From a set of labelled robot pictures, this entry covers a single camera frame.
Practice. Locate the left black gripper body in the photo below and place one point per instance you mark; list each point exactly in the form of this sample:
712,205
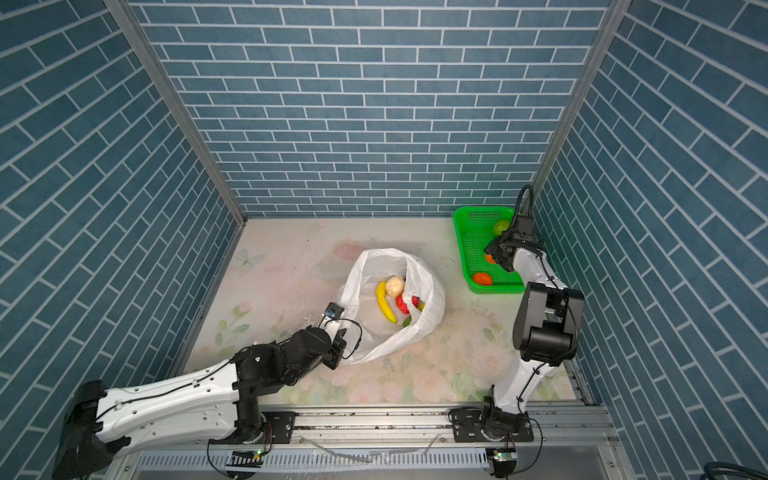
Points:
333,355

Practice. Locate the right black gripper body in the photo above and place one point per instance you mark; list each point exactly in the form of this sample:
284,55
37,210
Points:
497,247

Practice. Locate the green pear fruit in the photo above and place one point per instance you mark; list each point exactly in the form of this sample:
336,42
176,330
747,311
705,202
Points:
500,226

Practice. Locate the white plastic bag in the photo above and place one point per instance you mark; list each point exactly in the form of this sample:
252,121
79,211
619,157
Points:
371,335

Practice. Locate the yellow lemon fruit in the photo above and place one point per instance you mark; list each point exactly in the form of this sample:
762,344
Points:
381,297

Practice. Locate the beige potato-like fruit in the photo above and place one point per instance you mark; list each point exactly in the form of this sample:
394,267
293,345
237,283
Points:
395,286

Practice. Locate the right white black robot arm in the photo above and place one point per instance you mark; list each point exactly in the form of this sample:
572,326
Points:
547,326

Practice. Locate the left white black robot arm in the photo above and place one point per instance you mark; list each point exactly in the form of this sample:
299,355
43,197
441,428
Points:
217,404

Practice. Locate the red strawberry fruit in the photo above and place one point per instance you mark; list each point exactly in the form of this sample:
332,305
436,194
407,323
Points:
403,306

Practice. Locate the green plastic basket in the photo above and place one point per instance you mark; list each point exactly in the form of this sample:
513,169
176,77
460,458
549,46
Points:
473,226

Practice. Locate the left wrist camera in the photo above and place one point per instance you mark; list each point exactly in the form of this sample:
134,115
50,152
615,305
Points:
333,312

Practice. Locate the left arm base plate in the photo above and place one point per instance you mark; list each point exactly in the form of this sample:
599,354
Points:
264,427

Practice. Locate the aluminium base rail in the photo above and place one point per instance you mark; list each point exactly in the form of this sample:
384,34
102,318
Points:
571,441

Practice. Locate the right corner aluminium post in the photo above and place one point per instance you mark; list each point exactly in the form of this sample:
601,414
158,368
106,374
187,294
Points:
593,60

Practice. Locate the corner aluminium post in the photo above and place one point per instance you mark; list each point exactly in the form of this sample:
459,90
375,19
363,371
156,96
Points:
130,27
593,60

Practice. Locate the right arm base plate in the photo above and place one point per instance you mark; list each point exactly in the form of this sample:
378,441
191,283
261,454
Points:
470,425

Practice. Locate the left corner aluminium post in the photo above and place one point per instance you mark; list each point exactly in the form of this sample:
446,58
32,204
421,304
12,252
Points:
130,27

